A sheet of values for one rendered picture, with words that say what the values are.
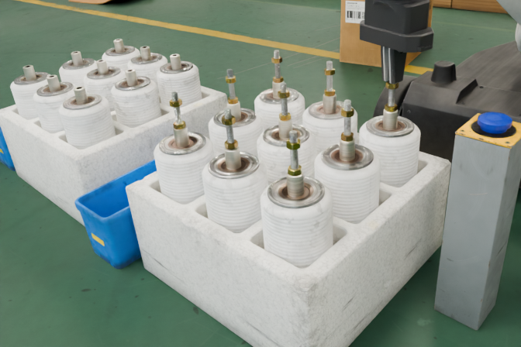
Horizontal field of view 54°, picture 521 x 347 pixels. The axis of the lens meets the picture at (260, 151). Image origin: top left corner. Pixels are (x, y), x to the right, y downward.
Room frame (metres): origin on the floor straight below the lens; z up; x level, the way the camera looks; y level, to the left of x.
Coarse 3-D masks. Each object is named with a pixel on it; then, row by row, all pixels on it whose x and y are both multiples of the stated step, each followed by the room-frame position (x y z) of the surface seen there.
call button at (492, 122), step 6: (486, 114) 0.59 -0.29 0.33; (492, 114) 0.59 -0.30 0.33; (498, 114) 0.58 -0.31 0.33; (504, 114) 0.58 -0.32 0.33; (480, 120) 0.57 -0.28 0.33; (486, 120) 0.57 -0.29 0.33; (492, 120) 0.57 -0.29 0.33; (498, 120) 0.57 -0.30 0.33; (504, 120) 0.57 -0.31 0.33; (510, 120) 0.57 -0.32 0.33; (480, 126) 0.58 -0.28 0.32; (486, 126) 0.56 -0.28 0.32; (492, 126) 0.56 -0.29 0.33; (498, 126) 0.56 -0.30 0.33; (504, 126) 0.56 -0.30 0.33; (510, 126) 0.56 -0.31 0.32; (492, 132) 0.56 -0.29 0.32; (498, 132) 0.56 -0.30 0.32
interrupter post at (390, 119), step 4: (384, 112) 0.73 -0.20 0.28; (388, 112) 0.72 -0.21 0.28; (392, 112) 0.72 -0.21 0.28; (396, 112) 0.72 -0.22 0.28; (384, 116) 0.73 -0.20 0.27; (388, 116) 0.72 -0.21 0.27; (392, 116) 0.72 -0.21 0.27; (396, 116) 0.72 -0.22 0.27; (384, 120) 0.73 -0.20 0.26; (388, 120) 0.72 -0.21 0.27; (392, 120) 0.72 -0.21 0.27; (396, 120) 0.72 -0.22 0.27; (384, 124) 0.73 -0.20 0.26; (388, 124) 0.72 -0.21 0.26; (392, 124) 0.72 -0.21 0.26; (396, 124) 0.72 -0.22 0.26; (384, 128) 0.73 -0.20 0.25; (388, 128) 0.72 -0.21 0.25; (392, 128) 0.72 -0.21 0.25; (396, 128) 0.72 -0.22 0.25
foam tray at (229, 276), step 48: (144, 192) 0.71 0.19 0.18; (384, 192) 0.66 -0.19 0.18; (432, 192) 0.68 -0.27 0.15; (144, 240) 0.71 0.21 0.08; (192, 240) 0.61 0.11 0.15; (240, 240) 0.56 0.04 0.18; (336, 240) 0.58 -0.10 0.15; (384, 240) 0.58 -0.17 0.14; (432, 240) 0.70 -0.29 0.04; (192, 288) 0.62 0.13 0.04; (240, 288) 0.54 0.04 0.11; (288, 288) 0.47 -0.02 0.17; (336, 288) 0.50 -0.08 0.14; (384, 288) 0.59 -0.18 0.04; (240, 336) 0.55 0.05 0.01; (288, 336) 0.48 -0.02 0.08; (336, 336) 0.50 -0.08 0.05
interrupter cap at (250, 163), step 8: (240, 152) 0.68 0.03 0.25; (216, 160) 0.66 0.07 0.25; (224, 160) 0.66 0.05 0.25; (248, 160) 0.65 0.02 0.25; (256, 160) 0.65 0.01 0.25; (208, 168) 0.64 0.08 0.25; (216, 168) 0.64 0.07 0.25; (224, 168) 0.64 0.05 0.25; (240, 168) 0.64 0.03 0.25; (248, 168) 0.63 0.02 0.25; (256, 168) 0.63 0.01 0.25; (216, 176) 0.62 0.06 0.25; (224, 176) 0.61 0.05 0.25; (232, 176) 0.61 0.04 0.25; (240, 176) 0.61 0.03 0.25
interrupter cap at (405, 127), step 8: (368, 120) 0.75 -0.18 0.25; (376, 120) 0.75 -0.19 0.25; (400, 120) 0.74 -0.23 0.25; (408, 120) 0.74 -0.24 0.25; (368, 128) 0.72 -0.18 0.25; (376, 128) 0.72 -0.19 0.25; (400, 128) 0.72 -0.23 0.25; (408, 128) 0.72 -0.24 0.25; (384, 136) 0.70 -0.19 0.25; (392, 136) 0.69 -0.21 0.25; (400, 136) 0.69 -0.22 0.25
